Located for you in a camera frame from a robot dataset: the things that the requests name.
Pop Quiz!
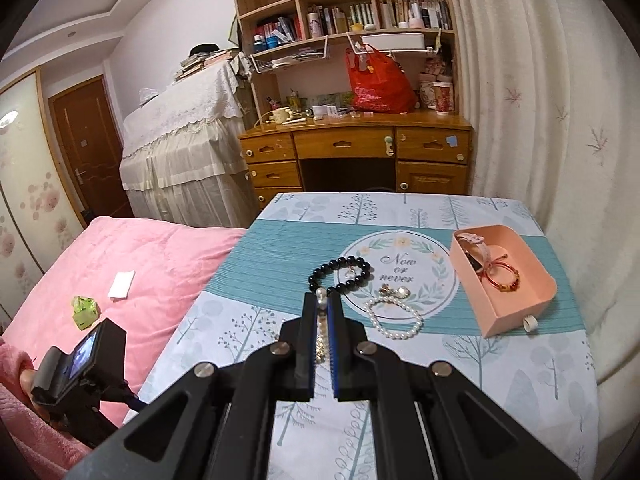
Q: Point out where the row of mixed books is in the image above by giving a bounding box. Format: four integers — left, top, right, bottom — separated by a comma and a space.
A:
305, 2, 376, 36

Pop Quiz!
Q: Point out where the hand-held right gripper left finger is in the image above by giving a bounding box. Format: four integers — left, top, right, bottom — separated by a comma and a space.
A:
65, 292, 319, 480

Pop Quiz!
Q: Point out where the red bead bracelet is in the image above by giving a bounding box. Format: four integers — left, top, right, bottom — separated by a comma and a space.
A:
477, 254, 521, 295

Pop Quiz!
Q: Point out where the tree print tablecloth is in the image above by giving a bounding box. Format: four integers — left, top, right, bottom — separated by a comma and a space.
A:
122, 191, 601, 480

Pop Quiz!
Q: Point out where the silver chain with pearl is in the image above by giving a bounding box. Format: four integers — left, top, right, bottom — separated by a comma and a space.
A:
314, 290, 332, 365

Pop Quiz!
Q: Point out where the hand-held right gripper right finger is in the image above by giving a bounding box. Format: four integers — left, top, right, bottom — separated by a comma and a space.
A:
327, 293, 581, 480

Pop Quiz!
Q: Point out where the black bead bracelet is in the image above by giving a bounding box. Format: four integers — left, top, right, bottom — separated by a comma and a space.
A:
308, 255, 375, 301

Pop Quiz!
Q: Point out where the wooden bookshelf hutch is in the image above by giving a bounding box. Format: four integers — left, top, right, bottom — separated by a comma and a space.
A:
227, 0, 458, 111

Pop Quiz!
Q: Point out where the white floral curtain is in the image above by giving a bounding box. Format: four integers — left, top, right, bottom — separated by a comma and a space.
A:
442, 0, 634, 397

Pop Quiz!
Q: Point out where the patterned canister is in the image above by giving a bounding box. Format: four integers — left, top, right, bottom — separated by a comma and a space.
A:
417, 72, 436, 109

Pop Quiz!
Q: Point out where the person's left forearm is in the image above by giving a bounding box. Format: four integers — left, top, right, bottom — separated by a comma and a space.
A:
0, 337, 96, 480

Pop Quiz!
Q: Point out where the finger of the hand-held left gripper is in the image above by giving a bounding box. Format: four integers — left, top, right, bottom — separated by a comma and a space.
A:
102, 389, 148, 411

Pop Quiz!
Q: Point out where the white wire basket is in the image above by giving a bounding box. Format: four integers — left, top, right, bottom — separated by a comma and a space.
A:
249, 36, 331, 74

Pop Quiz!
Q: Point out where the white pearl bracelet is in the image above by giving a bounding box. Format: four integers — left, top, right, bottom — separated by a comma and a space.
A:
363, 294, 425, 342

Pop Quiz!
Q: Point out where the small green object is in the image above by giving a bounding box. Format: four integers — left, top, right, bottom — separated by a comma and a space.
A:
71, 295, 100, 332

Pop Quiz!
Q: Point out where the row of dark books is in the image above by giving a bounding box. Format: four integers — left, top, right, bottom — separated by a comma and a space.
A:
377, 0, 454, 31

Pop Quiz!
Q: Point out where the pink blanket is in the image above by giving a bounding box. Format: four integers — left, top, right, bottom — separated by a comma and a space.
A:
0, 215, 249, 461

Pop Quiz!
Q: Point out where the white paper slip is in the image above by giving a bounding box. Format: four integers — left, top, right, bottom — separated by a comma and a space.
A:
107, 269, 137, 301

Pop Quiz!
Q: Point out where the row of red books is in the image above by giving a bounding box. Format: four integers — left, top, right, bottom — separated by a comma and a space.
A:
252, 16, 304, 44

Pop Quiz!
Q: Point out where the pink strap watch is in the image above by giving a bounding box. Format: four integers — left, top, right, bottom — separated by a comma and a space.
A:
457, 230, 489, 274

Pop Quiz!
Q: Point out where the wooden desk with drawers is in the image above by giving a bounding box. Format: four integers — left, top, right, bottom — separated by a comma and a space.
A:
237, 109, 474, 212

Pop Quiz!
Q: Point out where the floral wardrobe sliding door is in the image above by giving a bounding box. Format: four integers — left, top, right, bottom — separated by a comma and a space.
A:
0, 69, 89, 334

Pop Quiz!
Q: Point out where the stack of books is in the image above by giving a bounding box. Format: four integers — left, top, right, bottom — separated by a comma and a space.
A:
172, 47, 242, 84

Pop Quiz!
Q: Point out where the pink box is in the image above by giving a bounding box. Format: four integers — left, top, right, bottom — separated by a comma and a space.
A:
448, 224, 558, 339

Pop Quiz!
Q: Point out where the red and white cup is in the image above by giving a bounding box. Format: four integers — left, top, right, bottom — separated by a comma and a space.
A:
432, 81, 456, 114

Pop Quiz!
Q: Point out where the lace covered piano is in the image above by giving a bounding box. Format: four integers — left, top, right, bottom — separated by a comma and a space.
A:
120, 56, 252, 229

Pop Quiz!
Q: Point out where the red plastic bag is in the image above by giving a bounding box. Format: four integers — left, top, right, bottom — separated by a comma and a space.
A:
345, 44, 419, 115

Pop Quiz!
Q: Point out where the person's left hand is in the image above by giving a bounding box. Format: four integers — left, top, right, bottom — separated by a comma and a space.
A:
17, 367, 68, 433

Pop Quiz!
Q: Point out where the brown wooden door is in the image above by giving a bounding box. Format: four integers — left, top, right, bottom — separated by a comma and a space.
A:
48, 74, 135, 221

